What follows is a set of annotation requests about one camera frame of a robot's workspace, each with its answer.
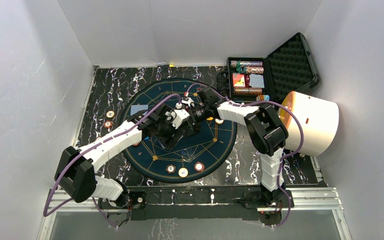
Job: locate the aluminium mounting rail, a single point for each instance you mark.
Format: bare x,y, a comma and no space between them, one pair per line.
202,213

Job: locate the poker chip row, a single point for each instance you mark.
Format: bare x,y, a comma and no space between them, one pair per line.
243,64
247,91
259,70

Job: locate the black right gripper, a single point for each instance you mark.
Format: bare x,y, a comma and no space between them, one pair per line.
192,119

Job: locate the black foam-lined carrying case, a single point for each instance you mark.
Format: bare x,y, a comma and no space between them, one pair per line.
290,67

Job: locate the blue card deck in case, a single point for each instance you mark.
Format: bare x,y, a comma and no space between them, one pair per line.
256,81

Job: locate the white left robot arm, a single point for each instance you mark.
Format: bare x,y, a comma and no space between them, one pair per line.
76,172

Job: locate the white cylindrical drum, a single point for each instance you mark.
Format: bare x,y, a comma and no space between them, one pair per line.
318,118

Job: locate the round blue poker mat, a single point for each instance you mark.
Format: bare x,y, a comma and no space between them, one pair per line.
212,144

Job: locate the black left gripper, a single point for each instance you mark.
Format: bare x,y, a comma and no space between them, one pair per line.
171,136

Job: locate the clear plastic dealer button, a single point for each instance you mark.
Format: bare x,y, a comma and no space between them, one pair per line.
188,155

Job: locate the red chip off mat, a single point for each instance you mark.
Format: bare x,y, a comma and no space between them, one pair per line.
108,124

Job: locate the top poker chip row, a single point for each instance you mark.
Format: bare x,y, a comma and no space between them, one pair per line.
243,64

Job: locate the cream chip off mat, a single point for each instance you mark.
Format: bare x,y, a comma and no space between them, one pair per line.
110,114

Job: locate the short poker chip stack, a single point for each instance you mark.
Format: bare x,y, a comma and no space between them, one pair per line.
262,97

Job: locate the red card deck box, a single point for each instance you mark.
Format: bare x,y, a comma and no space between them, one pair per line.
238,80

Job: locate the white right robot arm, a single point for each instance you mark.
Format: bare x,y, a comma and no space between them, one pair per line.
267,133

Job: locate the red chip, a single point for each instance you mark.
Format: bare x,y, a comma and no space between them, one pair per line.
199,167

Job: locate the cream chip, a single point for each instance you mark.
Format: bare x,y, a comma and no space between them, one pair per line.
183,172
219,121

